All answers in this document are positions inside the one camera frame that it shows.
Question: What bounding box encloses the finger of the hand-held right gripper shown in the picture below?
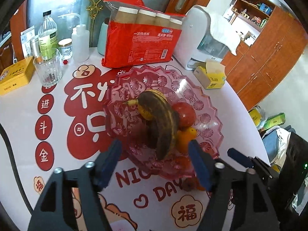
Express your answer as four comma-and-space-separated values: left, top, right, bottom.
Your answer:
227, 148, 254, 168

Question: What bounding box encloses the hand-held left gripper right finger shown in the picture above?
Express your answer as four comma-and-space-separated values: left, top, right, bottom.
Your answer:
188, 140, 281, 231

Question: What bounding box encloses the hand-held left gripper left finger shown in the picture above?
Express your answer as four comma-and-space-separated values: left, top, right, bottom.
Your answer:
27, 138, 123, 231

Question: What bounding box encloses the pink glass fruit bowl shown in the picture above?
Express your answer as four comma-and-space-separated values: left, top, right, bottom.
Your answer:
103, 64, 223, 180

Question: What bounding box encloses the red tomato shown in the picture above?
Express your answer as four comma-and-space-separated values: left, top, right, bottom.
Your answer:
172, 102, 197, 128

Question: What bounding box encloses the overripe brown banana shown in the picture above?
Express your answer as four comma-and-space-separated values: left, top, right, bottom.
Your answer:
123, 91, 180, 160

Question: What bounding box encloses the small dark red fruit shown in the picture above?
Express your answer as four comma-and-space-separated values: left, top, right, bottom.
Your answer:
182, 179, 195, 192

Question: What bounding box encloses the white crumpled cloth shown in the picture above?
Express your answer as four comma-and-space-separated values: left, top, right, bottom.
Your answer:
274, 127, 293, 154

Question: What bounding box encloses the yellow plastic bag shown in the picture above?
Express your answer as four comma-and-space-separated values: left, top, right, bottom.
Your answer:
249, 107, 265, 128

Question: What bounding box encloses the green package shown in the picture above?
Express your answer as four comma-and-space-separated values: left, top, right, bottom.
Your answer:
263, 113, 287, 131

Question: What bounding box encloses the yellow tissue box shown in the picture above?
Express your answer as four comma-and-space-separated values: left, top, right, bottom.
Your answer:
193, 60, 227, 89

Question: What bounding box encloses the printed white tablecloth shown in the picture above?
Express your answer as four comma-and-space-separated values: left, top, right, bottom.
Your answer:
0, 46, 271, 231

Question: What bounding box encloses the wooden sideboard cabinet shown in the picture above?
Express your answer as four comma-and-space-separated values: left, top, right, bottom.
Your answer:
220, 0, 308, 111

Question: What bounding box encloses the clear glass tumbler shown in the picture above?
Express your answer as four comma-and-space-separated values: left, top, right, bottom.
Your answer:
33, 49, 62, 86

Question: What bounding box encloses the white squeeze bottle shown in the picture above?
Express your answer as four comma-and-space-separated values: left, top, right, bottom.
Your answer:
58, 13, 90, 62

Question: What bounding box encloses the small glass jar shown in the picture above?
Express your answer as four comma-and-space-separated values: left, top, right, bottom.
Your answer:
58, 38, 73, 59

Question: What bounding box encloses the red paper cup package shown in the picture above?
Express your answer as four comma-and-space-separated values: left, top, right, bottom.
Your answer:
101, 0, 187, 68

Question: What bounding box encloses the white cloth cover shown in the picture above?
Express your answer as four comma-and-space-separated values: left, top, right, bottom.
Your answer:
204, 11, 243, 56

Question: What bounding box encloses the pale green flask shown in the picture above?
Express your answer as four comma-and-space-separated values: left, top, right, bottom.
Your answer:
97, 18, 111, 56

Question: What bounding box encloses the yellow tin box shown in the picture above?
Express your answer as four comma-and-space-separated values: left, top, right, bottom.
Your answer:
0, 56, 34, 92

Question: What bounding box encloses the white countertop appliance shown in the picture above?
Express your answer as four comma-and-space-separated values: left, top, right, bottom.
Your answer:
173, 5, 241, 71

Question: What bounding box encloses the silver metal can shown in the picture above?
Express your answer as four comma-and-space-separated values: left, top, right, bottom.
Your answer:
29, 36, 40, 58

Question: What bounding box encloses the clear bottle green label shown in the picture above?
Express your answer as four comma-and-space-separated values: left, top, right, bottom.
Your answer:
38, 10, 59, 60

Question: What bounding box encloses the white and blue carton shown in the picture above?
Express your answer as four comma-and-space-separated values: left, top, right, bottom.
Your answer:
20, 26, 36, 59

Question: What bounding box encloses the black cable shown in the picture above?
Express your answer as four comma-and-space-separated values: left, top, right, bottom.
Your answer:
0, 123, 34, 216

